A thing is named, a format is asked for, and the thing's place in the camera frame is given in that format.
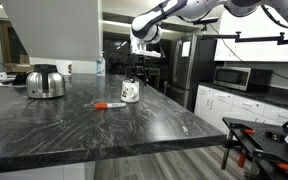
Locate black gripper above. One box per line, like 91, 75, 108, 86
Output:
126, 55, 148, 84

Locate white ceramic mug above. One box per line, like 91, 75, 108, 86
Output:
121, 80, 139, 103

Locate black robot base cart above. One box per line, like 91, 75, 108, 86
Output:
221, 117, 288, 180

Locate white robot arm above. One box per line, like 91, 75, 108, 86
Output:
130, 0, 288, 57

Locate orange capped marker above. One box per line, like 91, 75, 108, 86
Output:
94, 103, 126, 109

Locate plastic water bottle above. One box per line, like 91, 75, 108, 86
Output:
96, 54, 105, 76

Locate stainless refrigerator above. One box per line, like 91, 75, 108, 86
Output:
165, 34, 218, 111

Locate white kitchen cabinets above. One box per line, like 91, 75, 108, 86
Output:
194, 9, 288, 132

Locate large white whiteboard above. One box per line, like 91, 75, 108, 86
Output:
0, 0, 103, 74

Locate steel coffee carafe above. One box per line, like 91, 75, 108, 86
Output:
26, 64, 66, 99

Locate stainless microwave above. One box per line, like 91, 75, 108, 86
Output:
213, 65, 274, 93

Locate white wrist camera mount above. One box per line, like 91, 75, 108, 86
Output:
131, 37, 161, 58

